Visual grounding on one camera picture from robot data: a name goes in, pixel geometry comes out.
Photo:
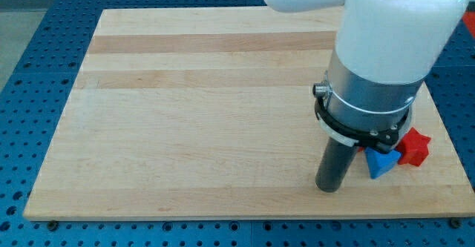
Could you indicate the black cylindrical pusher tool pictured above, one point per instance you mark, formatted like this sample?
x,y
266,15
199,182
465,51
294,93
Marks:
x,y
334,165

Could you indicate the blue triangular block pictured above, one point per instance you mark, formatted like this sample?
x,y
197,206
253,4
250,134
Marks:
x,y
378,163

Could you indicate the red star block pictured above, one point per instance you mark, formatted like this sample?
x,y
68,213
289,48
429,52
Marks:
x,y
414,148

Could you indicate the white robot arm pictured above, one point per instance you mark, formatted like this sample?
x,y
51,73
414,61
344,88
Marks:
x,y
384,49

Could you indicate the wooden board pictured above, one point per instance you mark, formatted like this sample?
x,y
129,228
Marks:
x,y
208,114

